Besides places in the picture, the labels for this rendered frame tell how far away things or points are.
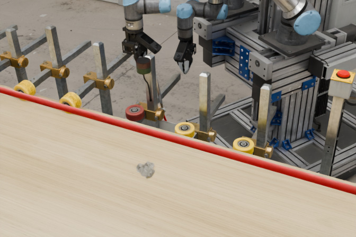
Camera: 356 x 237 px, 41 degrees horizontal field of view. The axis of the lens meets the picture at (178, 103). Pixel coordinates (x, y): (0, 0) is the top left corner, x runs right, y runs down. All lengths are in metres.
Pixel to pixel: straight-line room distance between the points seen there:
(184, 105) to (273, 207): 2.13
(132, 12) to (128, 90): 1.94
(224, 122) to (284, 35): 1.03
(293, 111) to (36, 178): 1.58
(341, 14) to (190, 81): 1.66
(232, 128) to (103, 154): 1.40
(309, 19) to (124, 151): 0.93
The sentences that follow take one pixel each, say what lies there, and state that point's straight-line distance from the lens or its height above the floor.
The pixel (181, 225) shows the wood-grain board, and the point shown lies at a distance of 1.56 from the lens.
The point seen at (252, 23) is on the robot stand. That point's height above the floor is 0.95.
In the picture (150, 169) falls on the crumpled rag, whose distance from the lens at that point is 1.73.
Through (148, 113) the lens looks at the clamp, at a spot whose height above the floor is 0.86.
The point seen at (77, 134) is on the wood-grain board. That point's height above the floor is 0.90.
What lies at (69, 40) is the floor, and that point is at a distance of 4.79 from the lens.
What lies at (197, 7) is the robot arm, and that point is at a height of 1.15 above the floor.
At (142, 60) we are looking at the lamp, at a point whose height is 1.14.
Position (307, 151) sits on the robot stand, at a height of 0.21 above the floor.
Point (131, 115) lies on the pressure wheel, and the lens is 2.01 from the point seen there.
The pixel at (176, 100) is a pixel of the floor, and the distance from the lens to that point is 3.71.
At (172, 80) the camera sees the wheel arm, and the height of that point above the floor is 0.86.
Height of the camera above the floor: 2.07
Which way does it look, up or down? 34 degrees down
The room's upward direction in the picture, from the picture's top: 2 degrees counter-clockwise
